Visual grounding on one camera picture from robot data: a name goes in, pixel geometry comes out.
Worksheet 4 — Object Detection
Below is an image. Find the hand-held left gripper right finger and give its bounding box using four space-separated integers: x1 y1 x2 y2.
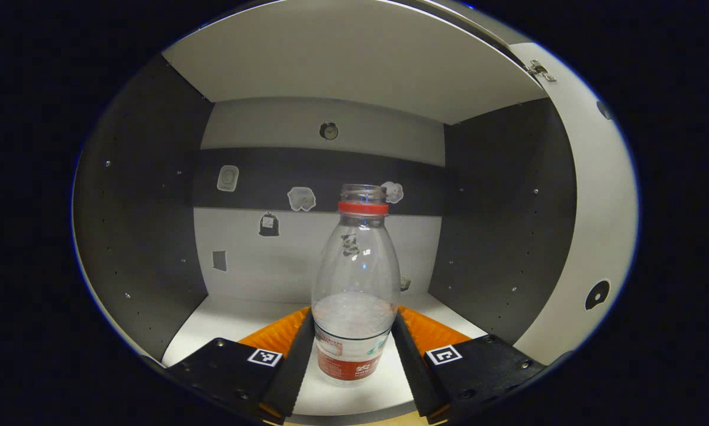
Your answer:
390 305 547 424

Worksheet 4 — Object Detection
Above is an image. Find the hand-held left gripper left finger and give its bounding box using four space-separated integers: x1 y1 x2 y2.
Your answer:
164 306 315 424

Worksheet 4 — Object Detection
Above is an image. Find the clear plastic bottle red label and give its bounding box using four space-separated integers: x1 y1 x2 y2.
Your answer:
311 184 401 386

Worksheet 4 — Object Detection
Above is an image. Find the white cabinet door headphone sticker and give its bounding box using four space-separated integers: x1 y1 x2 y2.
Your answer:
511 43 639 364

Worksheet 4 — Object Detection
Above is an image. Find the white and grey cabinet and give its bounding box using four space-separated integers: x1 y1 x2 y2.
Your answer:
72 0 577 418

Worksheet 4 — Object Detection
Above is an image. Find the metal door hinge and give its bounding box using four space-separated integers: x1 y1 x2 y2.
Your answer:
528 59 557 82

